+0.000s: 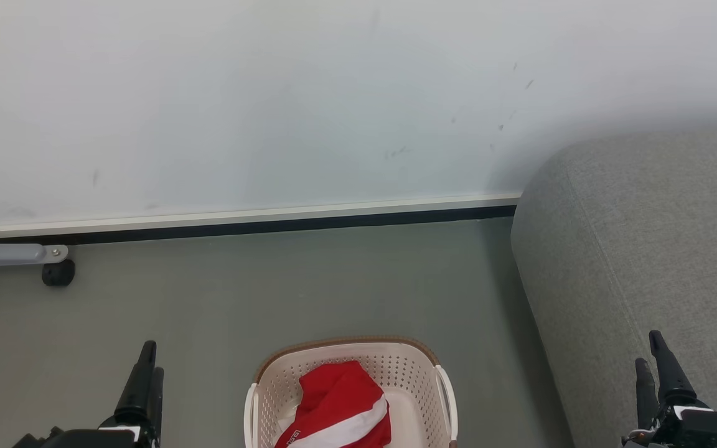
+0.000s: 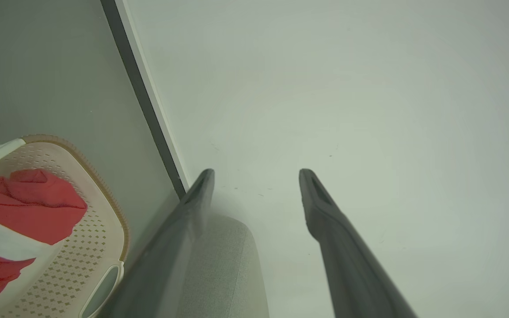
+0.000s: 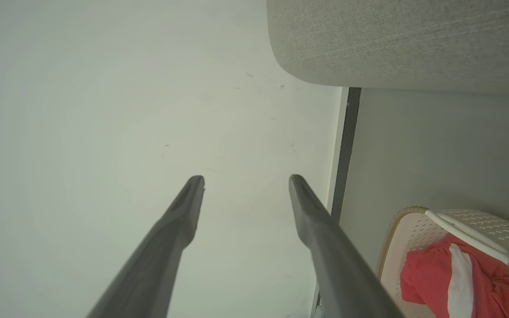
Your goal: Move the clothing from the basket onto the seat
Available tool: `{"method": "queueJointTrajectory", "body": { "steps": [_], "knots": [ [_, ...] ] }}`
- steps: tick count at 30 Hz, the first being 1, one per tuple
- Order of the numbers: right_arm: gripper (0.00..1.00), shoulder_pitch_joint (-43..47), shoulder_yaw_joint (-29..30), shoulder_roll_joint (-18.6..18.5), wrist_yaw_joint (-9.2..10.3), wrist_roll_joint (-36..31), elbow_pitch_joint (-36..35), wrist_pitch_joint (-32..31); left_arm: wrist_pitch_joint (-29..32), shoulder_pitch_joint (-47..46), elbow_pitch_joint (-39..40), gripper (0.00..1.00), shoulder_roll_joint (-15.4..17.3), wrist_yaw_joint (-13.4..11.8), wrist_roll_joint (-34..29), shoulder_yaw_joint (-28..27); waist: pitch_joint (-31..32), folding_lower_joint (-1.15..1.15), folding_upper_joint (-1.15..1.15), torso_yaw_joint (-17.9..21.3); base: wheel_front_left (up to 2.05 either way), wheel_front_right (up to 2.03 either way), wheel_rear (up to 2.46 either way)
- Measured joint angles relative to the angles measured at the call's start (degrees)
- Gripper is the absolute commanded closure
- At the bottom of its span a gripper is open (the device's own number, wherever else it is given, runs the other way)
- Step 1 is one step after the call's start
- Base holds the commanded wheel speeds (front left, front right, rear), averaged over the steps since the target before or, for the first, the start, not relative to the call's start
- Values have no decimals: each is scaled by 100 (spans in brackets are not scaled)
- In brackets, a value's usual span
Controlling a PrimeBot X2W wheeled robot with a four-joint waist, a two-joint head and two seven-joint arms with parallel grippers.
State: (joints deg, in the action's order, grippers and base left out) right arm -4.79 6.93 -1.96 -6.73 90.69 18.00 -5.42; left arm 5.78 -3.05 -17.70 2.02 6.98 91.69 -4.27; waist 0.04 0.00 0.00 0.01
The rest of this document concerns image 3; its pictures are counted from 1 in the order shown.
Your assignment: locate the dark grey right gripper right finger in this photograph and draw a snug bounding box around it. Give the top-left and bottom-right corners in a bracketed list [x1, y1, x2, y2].
[288, 174, 406, 318]

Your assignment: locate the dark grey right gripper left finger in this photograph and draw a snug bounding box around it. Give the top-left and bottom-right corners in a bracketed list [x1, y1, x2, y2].
[86, 175, 205, 318]

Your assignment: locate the red cloth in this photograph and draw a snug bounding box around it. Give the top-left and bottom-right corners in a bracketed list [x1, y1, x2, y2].
[399, 233, 509, 318]

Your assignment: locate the grey fabric sofa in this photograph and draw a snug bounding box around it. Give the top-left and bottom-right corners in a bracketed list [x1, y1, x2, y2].
[266, 0, 509, 96]

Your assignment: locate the cream perforated laundry basket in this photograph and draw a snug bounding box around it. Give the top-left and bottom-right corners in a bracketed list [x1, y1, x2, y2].
[376, 206, 509, 318]

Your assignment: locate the black and white baseboard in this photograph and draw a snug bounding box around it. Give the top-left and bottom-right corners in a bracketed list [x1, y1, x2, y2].
[310, 87, 362, 318]

